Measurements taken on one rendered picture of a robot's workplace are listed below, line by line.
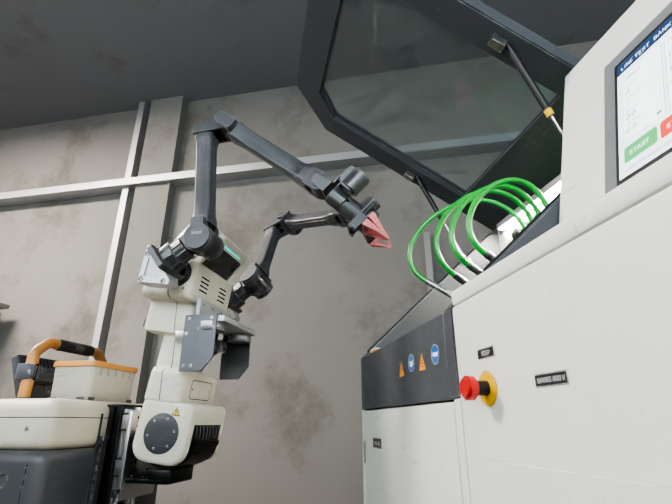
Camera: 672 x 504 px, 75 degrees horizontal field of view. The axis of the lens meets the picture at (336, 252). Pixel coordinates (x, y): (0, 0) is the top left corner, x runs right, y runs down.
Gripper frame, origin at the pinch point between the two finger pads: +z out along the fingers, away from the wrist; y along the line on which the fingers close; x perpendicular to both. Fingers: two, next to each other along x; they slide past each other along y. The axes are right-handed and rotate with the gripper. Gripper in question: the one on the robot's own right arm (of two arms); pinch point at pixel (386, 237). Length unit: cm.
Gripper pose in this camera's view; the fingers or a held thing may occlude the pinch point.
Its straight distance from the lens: 118.2
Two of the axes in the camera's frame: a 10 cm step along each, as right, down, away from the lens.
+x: 1.0, 3.6, 9.3
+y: 6.8, -7.0, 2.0
